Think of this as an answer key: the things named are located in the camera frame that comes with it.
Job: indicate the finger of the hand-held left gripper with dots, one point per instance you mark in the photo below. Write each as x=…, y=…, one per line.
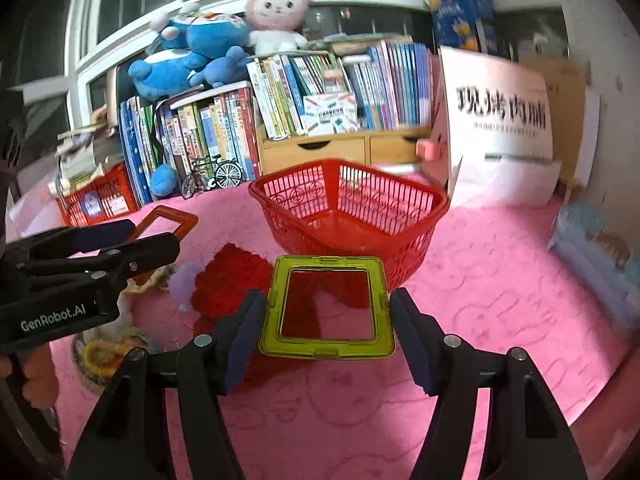
x=102, y=235
x=145, y=255

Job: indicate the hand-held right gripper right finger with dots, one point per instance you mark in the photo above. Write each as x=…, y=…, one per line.
x=415, y=340

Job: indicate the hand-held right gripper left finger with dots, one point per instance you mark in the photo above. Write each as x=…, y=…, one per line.
x=245, y=340

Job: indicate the orange magnetic tile frame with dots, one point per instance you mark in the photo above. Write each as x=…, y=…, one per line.
x=185, y=220

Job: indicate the red crochet piece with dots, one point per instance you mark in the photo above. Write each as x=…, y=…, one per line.
x=230, y=280

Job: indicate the yellow-green magnetic tile frame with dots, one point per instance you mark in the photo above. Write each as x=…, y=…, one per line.
x=325, y=347

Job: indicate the red plastic basket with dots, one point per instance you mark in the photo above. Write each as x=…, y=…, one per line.
x=410, y=255

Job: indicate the person's left hand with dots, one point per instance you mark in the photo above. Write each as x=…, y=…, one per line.
x=42, y=385

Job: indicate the beige crochet piece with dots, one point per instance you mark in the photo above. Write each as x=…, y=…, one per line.
x=152, y=280

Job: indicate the red plastic crate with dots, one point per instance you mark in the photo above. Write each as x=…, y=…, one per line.
x=100, y=202

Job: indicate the lavender crochet piece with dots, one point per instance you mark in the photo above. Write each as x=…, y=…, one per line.
x=182, y=285

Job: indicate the grey yellow crochet piece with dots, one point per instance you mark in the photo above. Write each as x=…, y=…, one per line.
x=100, y=355

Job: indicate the small blue plush ball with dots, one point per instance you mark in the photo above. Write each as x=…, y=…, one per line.
x=164, y=182

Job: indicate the pile of loose papers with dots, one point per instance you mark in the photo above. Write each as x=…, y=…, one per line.
x=80, y=155

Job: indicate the pink bunny print blanket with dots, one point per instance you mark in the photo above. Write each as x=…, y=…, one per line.
x=500, y=285

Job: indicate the toy bicycle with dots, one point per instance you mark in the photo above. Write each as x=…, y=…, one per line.
x=220, y=175

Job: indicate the row of thin children's books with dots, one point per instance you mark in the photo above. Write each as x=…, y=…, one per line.
x=200, y=135

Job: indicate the blue pencil case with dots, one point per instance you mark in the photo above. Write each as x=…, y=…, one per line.
x=595, y=260

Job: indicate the wooden drawer organizer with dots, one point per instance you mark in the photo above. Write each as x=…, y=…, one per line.
x=345, y=152

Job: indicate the blue cat plush toy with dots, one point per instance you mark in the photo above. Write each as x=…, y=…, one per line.
x=215, y=35

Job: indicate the white printed box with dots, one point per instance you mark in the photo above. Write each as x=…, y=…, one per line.
x=331, y=115

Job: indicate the white paper bag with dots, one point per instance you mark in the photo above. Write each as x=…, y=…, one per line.
x=500, y=110

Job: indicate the row of books on organizer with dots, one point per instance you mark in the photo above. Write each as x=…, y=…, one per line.
x=390, y=85

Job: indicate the pink white bunny plush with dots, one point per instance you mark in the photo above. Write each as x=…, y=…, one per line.
x=275, y=10

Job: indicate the blue printed package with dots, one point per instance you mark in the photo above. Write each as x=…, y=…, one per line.
x=460, y=15

